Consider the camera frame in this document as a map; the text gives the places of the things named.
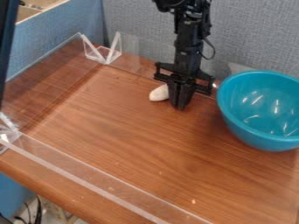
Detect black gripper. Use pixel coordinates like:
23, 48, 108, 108
154, 62, 215, 109

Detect white brown toy mushroom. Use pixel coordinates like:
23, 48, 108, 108
150, 84, 170, 102

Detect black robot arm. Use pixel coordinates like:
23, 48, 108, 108
154, 0, 215, 109

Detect blue plastic bowl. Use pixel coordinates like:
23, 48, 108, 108
217, 70, 299, 152

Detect clear acrylic front barrier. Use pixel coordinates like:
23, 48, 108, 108
0, 112, 213, 224

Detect wooden shelf box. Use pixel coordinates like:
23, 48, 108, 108
16, 0, 70, 24

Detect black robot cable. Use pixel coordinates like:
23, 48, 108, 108
201, 38, 217, 60

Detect clear acrylic corner bracket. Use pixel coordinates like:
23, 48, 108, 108
79, 31, 122, 65

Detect black floor cables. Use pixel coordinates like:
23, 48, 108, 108
0, 195, 44, 224

